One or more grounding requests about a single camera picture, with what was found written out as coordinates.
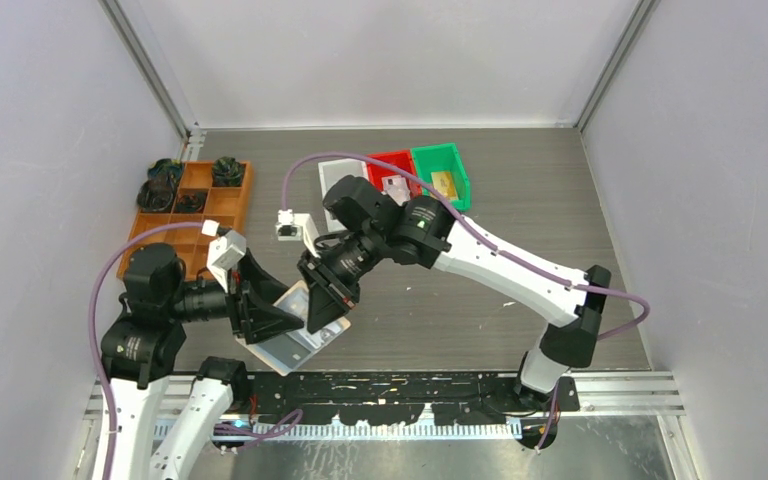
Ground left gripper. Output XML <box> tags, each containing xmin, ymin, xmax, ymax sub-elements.
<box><xmin>167</xmin><ymin>246</ymin><xmax>304</xmax><ymax>339</ymax></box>

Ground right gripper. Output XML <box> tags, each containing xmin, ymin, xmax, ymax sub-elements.
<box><xmin>297</xmin><ymin>225</ymin><xmax>386</xmax><ymax>333</ymax></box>

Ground clear card sleeve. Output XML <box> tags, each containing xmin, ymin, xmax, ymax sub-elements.
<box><xmin>251</xmin><ymin>283</ymin><xmax>350</xmax><ymax>374</ymax></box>

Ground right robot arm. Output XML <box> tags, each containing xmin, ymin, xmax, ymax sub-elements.
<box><xmin>276</xmin><ymin>175</ymin><xmax>611</xmax><ymax>411</ymax></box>

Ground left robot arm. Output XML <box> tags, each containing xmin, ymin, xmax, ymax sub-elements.
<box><xmin>91</xmin><ymin>237</ymin><xmax>304</xmax><ymax>479</ymax></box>

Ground white card in red bin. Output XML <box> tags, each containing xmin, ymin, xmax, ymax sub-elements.
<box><xmin>381</xmin><ymin>175</ymin><xmax>411</xmax><ymax>205</ymax></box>

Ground gold card in green bin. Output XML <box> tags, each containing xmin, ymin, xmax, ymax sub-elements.
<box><xmin>431</xmin><ymin>170</ymin><xmax>459</xmax><ymax>202</ymax></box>

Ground orange wooden compartment tray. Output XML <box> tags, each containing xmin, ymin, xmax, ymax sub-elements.
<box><xmin>117</xmin><ymin>161</ymin><xmax>254</xmax><ymax>280</ymax></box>

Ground dark fabric bundle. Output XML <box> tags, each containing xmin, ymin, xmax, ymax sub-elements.
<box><xmin>172</xmin><ymin>189</ymin><xmax>208</xmax><ymax>214</ymax></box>
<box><xmin>147</xmin><ymin>158</ymin><xmax>184</xmax><ymax>188</ymax></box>
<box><xmin>136</xmin><ymin>180</ymin><xmax>176</xmax><ymax>213</ymax></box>
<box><xmin>211</xmin><ymin>156</ymin><xmax>246</xmax><ymax>187</ymax></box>

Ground white plastic bin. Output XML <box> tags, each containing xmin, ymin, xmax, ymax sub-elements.
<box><xmin>318</xmin><ymin>158</ymin><xmax>368</xmax><ymax>233</ymax></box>

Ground red plastic bin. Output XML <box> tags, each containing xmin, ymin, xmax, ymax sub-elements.
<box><xmin>365</xmin><ymin>149</ymin><xmax>422</xmax><ymax>200</ymax></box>

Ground green plastic bin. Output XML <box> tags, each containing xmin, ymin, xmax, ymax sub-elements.
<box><xmin>410</xmin><ymin>143</ymin><xmax>472</xmax><ymax>212</ymax></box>

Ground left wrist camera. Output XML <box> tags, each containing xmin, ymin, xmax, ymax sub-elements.
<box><xmin>206</xmin><ymin>227</ymin><xmax>247</xmax><ymax>293</ymax></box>

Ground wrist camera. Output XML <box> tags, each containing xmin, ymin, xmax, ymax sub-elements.
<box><xmin>275</xmin><ymin>209</ymin><xmax>320</xmax><ymax>257</ymax></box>
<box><xmin>206</xmin><ymin>227</ymin><xmax>247</xmax><ymax>293</ymax></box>

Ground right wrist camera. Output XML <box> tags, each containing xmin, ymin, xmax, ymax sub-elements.
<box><xmin>275</xmin><ymin>209</ymin><xmax>320</xmax><ymax>257</ymax></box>

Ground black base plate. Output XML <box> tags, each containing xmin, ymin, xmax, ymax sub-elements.
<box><xmin>214</xmin><ymin>371</ymin><xmax>581</xmax><ymax>448</ymax></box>

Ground aluminium rail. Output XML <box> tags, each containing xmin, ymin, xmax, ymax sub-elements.
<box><xmin>85</xmin><ymin>370</ymin><xmax>685</xmax><ymax>442</ymax></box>

